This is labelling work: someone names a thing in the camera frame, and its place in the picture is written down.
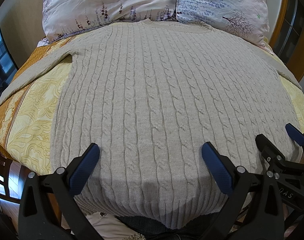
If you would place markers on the beige cable knit sweater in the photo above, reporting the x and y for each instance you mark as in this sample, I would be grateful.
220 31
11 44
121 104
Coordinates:
150 94

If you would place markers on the floral pillow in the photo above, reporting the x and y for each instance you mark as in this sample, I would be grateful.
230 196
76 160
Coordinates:
64 18
247 19

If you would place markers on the yellow patterned bed sheet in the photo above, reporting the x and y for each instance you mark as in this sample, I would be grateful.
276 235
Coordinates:
26 117

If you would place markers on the left floral pillow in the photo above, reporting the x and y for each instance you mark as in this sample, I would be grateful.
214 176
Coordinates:
64 18

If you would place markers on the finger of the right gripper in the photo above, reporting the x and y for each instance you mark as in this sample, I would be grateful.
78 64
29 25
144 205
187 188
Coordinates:
295 135
268 149

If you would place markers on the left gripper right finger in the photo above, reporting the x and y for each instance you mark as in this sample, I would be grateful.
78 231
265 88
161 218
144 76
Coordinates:
253 209

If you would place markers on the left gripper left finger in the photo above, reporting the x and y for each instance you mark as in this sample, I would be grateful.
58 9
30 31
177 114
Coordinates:
47 207

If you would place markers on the wooden headboard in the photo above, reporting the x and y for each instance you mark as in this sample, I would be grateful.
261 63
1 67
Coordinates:
287 39

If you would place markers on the right floral pillow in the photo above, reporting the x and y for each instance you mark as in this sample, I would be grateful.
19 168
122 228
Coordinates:
247 19

